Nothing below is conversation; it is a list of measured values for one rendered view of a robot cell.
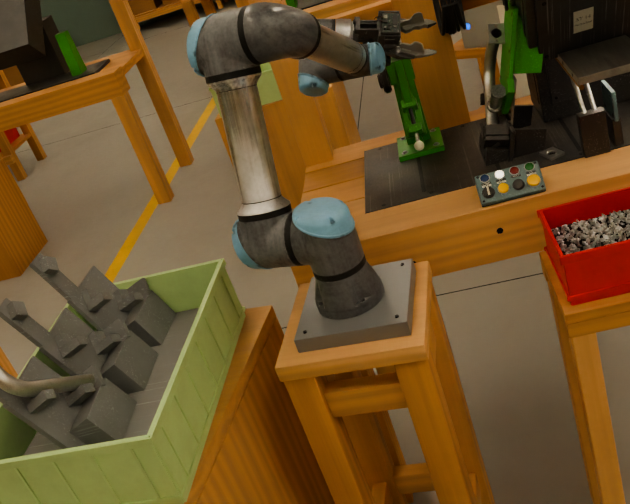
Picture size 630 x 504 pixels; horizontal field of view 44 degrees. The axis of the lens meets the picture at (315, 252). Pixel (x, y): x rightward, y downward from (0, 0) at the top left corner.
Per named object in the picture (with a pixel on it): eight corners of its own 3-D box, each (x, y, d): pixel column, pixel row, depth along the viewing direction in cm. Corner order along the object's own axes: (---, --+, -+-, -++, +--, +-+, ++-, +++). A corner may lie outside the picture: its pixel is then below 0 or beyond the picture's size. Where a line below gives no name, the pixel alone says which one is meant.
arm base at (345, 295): (374, 317, 160) (361, 277, 156) (308, 321, 166) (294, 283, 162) (391, 275, 172) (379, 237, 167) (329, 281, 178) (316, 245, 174)
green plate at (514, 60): (540, 94, 191) (549, 6, 181) (506, 95, 192) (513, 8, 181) (531, 80, 201) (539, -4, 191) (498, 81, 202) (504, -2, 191)
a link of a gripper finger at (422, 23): (438, 13, 192) (403, 23, 191) (435, 26, 198) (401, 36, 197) (434, 2, 193) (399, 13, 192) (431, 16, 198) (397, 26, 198)
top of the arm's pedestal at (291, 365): (429, 360, 155) (424, 344, 153) (279, 382, 164) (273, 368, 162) (432, 273, 182) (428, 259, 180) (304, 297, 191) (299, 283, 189)
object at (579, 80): (654, 70, 169) (652, 57, 168) (579, 91, 172) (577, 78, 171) (605, 27, 203) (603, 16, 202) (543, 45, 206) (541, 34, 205)
